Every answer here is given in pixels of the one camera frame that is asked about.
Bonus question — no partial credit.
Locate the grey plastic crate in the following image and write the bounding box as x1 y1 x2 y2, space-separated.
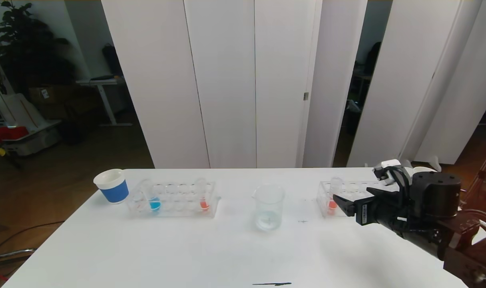
5 130 62 157

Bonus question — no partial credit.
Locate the metal frame stand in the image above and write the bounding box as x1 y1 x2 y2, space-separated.
465 138 486 208

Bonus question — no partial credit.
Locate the clear glass beaker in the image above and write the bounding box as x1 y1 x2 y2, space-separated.
252 184 286 231

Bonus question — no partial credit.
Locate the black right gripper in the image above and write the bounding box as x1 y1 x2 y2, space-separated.
333 187 409 232

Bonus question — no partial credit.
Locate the white panel with red stripe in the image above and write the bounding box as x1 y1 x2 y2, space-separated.
3 93 62 134

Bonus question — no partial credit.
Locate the red plastic bin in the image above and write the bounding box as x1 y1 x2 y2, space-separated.
0 127 30 143

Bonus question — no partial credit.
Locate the black floor cable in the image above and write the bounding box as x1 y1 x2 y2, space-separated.
0 221 66 256

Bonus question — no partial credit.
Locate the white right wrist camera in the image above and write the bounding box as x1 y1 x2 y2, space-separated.
373 159 413 186

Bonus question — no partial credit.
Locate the chrome chair leg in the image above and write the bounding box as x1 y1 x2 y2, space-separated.
0 249 36 264

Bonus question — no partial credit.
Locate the black backpack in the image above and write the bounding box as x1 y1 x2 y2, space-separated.
102 44 124 79

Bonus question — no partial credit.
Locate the clear plastic test tube rack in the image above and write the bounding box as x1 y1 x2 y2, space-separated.
317 180 391 218
127 181 221 219

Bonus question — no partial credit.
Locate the white folding screen panel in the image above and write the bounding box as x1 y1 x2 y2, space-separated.
302 0 368 168
347 0 462 168
254 0 323 168
399 0 486 166
183 0 257 169
101 0 210 169

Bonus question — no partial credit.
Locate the dark green potted plant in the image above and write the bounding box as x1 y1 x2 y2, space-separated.
0 0 76 96

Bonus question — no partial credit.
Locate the white office desk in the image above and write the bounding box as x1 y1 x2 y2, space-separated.
76 75 133 128

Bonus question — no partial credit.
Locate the test tube with red pigment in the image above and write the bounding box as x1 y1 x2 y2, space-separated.
195 178 211 212
328 178 343 214

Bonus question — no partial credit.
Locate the test tube with blue pigment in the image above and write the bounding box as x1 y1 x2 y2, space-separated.
141 179 162 214

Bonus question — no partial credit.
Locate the brown cardboard box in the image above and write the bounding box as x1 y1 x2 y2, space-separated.
28 85 70 108

